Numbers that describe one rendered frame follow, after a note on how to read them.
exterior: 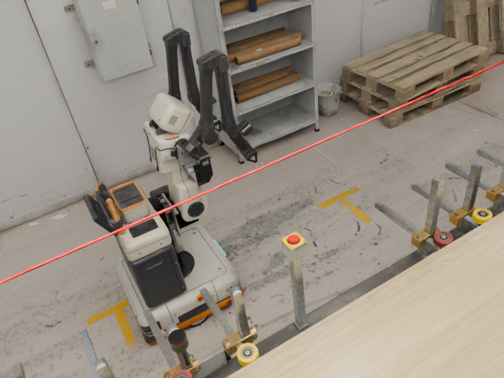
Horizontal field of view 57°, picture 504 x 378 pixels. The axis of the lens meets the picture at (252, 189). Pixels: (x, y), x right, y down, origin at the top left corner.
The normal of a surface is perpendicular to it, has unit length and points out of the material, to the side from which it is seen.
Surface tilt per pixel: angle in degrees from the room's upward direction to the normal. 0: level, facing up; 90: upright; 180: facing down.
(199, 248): 0
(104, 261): 0
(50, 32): 90
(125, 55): 90
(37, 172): 90
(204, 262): 0
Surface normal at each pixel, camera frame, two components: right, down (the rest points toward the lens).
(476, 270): -0.12, -0.78
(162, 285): 0.49, 0.49
